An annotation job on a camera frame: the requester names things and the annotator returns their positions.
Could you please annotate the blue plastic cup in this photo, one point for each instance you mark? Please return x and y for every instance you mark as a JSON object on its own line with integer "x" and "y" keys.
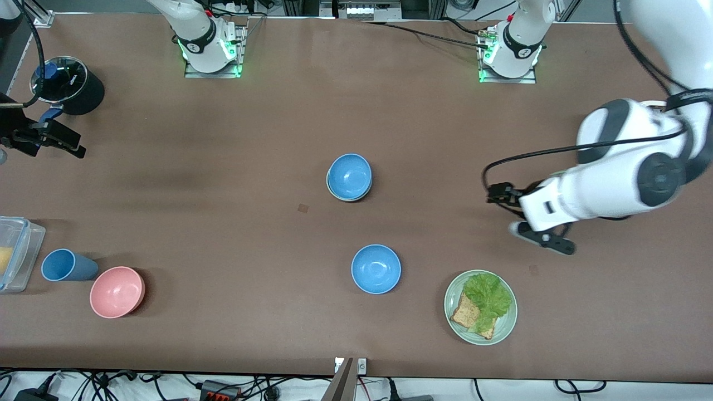
{"x": 67, "y": 266}

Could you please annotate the blue bowl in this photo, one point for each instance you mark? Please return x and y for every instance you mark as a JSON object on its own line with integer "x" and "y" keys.
{"x": 349, "y": 175}
{"x": 376, "y": 269}

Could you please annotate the green lettuce leaf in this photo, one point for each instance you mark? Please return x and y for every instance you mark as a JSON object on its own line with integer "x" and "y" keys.
{"x": 489, "y": 295}

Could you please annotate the green plate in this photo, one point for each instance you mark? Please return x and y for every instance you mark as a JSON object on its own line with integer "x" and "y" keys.
{"x": 504, "y": 328}

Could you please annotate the grey control box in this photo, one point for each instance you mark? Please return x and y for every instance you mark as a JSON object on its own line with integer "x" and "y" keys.
{"x": 362, "y": 9}

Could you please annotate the glass pot lid blue knob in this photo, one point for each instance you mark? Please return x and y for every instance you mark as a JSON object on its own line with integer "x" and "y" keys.
{"x": 60, "y": 79}

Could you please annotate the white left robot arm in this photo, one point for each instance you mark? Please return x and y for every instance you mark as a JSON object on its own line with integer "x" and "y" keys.
{"x": 629, "y": 167}

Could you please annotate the black red power strip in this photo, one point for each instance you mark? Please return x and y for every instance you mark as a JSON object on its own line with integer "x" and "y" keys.
{"x": 220, "y": 391}

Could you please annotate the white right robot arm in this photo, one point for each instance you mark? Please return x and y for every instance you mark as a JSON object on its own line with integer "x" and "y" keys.
{"x": 195, "y": 33}

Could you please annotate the brown bread slice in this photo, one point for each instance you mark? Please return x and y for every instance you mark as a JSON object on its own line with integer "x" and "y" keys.
{"x": 465, "y": 313}

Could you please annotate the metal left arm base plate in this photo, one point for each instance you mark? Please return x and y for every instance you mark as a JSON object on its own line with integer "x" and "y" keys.
{"x": 532, "y": 75}

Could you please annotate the yellow food in container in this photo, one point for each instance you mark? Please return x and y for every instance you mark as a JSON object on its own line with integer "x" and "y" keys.
{"x": 4, "y": 260}

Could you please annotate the clear container with blue lid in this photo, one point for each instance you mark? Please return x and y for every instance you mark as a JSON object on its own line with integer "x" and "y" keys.
{"x": 22, "y": 256}

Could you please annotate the small metal bracket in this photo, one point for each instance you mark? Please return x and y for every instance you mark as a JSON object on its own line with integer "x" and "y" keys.
{"x": 362, "y": 366}

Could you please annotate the green bowl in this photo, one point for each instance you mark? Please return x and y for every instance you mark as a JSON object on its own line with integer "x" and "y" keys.
{"x": 350, "y": 199}

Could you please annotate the pink bowl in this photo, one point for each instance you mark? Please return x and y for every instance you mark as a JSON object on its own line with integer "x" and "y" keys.
{"x": 117, "y": 292}

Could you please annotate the black power adapter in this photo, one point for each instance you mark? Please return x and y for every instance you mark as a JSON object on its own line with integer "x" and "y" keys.
{"x": 34, "y": 396}

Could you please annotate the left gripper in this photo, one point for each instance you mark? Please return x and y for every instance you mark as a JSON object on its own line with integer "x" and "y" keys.
{"x": 513, "y": 196}

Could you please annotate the dark metal pole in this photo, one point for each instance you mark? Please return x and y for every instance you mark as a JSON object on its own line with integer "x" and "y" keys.
{"x": 341, "y": 384}

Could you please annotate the aluminium frame rail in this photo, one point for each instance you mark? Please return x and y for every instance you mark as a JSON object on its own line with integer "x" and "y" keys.
{"x": 42, "y": 19}

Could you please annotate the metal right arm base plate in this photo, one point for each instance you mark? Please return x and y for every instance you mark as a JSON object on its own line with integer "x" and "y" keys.
{"x": 240, "y": 61}

